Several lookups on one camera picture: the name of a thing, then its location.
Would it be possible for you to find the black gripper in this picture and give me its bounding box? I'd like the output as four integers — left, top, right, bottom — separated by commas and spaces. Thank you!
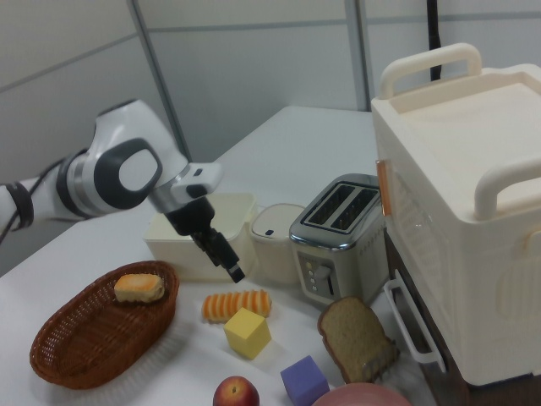
163, 197, 247, 284

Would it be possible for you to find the orange striped bread roll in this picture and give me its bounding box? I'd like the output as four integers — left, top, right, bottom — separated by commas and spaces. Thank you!
200, 288, 274, 326

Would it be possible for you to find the rectangular golden bread bun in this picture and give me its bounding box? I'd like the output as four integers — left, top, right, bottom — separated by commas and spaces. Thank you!
113, 273, 167, 305

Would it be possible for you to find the brown bread slice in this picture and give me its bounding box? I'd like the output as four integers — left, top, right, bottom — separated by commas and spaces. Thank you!
317, 295, 401, 384

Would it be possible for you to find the cream plastic open container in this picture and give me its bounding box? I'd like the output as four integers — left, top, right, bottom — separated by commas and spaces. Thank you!
142, 192, 259, 284

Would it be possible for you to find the small white lidded bin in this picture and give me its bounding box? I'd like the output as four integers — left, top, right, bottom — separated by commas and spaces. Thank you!
249, 203, 307, 286

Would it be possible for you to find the yellow cube block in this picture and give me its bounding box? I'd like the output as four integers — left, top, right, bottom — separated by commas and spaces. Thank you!
222, 307, 273, 361

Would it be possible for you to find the silver two-slot toaster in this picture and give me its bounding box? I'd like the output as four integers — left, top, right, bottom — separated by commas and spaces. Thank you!
288, 173, 388, 305

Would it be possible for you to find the red apple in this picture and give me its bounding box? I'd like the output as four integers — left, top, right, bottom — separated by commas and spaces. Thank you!
211, 376, 261, 406

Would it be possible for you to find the purple cube block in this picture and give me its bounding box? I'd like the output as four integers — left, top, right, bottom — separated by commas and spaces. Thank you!
279, 354, 331, 404

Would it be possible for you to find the brown wicker basket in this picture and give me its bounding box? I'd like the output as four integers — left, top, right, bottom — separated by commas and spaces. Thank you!
29, 259, 181, 391

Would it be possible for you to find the pink plate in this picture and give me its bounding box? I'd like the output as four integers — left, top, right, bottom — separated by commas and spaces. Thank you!
309, 381, 413, 406

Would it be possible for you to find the cream toy kitchen cabinet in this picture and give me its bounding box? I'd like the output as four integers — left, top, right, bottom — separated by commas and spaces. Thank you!
370, 41, 541, 406

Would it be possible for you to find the black background pole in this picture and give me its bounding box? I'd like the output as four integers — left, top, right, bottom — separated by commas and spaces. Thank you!
425, 0, 443, 82

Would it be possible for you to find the copper door handle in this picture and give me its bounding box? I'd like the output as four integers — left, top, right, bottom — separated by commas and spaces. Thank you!
374, 159, 392, 217

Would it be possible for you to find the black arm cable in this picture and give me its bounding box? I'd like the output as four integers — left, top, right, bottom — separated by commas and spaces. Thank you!
0, 148, 88, 251

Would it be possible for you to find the white drawer handle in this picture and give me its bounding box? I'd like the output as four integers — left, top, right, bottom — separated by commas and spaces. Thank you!
383, 278, 447, 374

